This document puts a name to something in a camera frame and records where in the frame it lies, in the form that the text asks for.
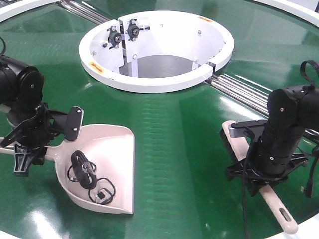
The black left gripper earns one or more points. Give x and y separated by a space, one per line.
31 137

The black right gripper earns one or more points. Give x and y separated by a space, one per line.
257 171

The pink hand broom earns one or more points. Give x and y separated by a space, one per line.
240 147

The pink dustpan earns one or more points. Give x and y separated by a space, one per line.
112 149

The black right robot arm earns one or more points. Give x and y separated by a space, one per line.
271 155

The white outer conveyor rim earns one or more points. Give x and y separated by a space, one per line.
295 8

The chrome roller strip right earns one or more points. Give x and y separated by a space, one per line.
243 90

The chrome roller strip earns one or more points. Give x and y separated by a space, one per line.
243 90
83 10

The yellow warning sticker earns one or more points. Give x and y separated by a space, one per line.
96 67

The left black bearing block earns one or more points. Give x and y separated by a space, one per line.
114 38

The black bearing block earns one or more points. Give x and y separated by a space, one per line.
114 38
134 30

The chrome roller strip far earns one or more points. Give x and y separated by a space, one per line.
83 10

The right black bearing block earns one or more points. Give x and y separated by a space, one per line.
134 30

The orange warning sticker far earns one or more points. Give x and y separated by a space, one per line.
206 19

